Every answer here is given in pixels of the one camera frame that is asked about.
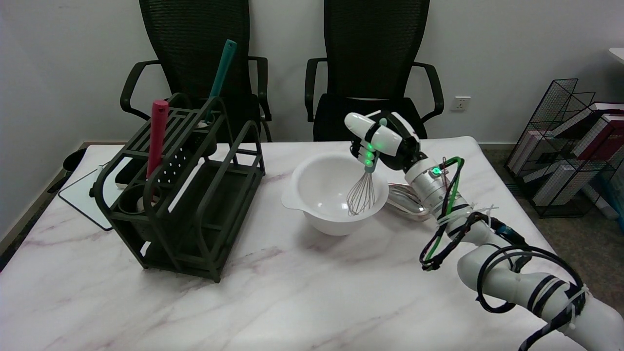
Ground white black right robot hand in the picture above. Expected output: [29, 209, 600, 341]
[344, 110, 422, 172]

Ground metal whisk with grey handle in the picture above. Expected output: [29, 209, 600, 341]
[346, 163, 377, 216]

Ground white plastic mixing bowl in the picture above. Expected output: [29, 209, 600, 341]
[281, 152, 390, 236]

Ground shiny silver metal dish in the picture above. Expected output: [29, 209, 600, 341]
[388, 183, 434, 221]

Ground black mesh office chair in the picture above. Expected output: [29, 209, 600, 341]
[120, 0, 273, 143]
[305, 0, 445, 142]

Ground thick white book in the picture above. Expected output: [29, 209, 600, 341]
[531, 163, 585, 205]

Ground maroon book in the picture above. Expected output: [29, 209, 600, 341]
[578, 115, 624, 164]

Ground dark green utensil rack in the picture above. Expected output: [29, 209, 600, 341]
[93, 93, 266, 283]

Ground white board with black edge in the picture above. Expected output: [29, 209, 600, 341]
[58, 163, 122, 231]

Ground black waste bin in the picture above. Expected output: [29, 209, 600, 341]
[62, 148, 88, 174]

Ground green robot cable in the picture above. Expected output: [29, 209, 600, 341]
[423, 156, 465, 264]

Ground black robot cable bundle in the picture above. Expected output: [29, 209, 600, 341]
[420, 212, 529, 271]

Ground black wire mesh book rack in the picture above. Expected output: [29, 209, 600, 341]
[505, 78, 624, 218]

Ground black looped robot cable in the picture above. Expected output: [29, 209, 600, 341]
[477, 245, 585, 313]

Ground teal utensil handle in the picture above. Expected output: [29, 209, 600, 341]
[209, 39, 238, 100]

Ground red utensil handle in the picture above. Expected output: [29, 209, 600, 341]
[146, 100, 170, 181]

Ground black white wrapped cable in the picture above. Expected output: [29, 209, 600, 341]
[519, 288, 588, 351]

